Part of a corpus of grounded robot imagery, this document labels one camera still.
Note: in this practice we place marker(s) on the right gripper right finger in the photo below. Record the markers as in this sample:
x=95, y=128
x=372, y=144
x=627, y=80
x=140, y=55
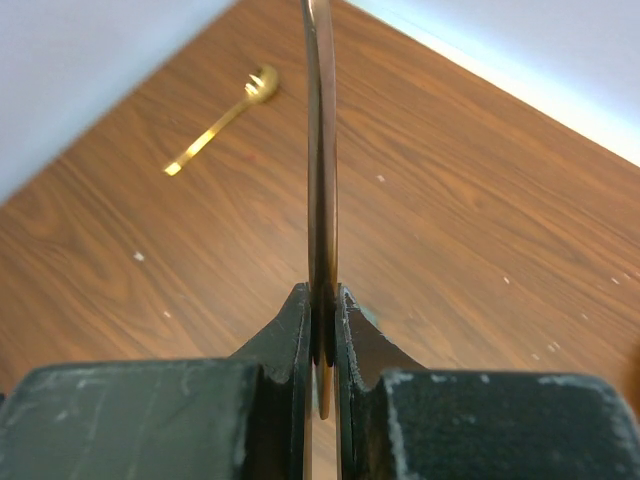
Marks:
x=362, y=354

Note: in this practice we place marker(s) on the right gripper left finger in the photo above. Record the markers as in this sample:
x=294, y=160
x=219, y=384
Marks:
x=278, y=429

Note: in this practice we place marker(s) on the gold spoon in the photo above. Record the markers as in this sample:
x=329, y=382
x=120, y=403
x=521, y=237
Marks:
x=260, y=87

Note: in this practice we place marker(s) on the gold fork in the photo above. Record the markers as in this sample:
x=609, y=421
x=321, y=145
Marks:
x=322, y=194

